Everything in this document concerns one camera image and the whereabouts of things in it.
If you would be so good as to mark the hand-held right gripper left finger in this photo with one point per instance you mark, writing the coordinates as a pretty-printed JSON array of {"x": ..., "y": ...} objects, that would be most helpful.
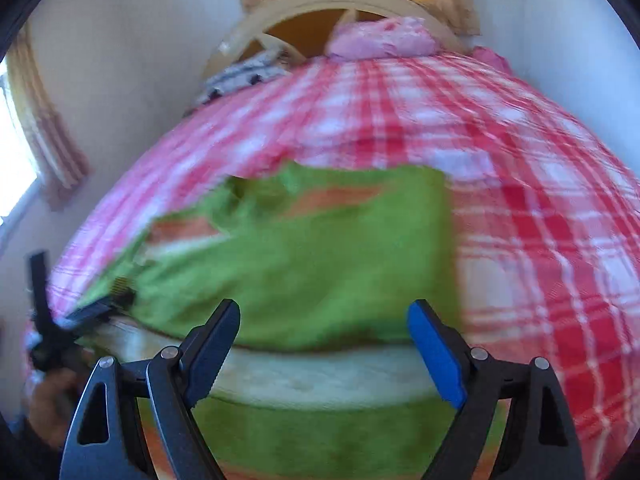
[{"x": 212, "y": 347}]

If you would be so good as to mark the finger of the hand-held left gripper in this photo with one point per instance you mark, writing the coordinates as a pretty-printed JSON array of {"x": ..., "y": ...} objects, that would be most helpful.
[
  {"x": 97, "y": 307},
  {"x": 39, "y": 290}
]

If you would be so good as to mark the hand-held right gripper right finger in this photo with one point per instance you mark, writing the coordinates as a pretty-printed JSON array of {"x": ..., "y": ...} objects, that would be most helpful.
[{"x": 435, "y": 350}]

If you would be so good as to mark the green striped sweater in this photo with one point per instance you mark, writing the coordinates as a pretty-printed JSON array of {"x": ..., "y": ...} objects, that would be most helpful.
[{"x": 310, "y": 270}]

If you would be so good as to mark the person's left hand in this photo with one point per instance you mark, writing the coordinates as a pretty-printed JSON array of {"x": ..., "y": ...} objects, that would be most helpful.
[{"x": 47, "y": 402}]

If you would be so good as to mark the bright window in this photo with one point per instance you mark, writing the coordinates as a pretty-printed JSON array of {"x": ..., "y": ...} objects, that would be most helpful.
[{"x": 15, "y": 160}]

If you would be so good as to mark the striped side curtain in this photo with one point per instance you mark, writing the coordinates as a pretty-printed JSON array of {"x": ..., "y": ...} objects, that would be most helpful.
[{"x": 47, "y": 130}]

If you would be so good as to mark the red plaid blanket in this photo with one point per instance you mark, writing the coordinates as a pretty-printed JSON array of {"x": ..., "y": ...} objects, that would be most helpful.
[{"x": 525, "y": 210}]

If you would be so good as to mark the grey patterned pillow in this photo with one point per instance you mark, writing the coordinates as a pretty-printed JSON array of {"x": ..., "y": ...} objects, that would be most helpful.
[{"x": 240, "y": 77}]

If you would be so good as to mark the pink cloth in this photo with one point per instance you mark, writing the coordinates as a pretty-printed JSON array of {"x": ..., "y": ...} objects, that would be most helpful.
[{"x": 492, "y": 58}]

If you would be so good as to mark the pink floral pillow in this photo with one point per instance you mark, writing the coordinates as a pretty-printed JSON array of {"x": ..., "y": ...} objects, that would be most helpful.
[{"x": 385, "y": 40}]

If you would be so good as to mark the cream arched headboard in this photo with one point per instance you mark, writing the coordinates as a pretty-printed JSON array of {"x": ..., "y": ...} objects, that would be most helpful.
[{"x": 305, "y": 5}]

